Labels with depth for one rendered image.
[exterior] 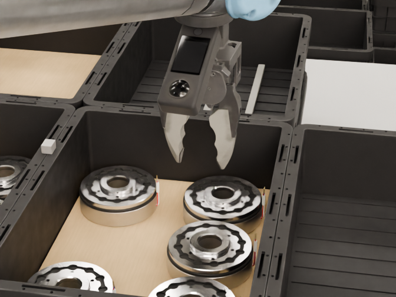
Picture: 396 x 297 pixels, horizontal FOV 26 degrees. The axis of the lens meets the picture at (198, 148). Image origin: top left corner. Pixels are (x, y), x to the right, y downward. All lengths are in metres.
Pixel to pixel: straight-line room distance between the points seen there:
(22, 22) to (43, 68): 0.91
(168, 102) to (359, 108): 0.80
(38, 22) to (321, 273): 0.53
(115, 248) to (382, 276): 0.33
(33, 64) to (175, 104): 0.66
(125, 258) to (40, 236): 0.11
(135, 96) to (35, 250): 0.48
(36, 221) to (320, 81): 0.92
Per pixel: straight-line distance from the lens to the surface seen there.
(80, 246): 1.10
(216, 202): 1.10
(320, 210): 1.17
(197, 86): 0.97
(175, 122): 1.08
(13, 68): 1.58
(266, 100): 1.44
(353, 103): 1.73
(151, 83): 1.49
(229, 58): 1.05
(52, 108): 1.21
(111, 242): 1.10
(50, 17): 0.67
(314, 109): 1.70
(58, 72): 1.55
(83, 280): 0.98
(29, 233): 1.02
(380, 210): 1.18
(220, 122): 1.06
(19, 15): 0.65
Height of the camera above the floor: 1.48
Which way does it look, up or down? 30 degrees down
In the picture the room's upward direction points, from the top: straight up
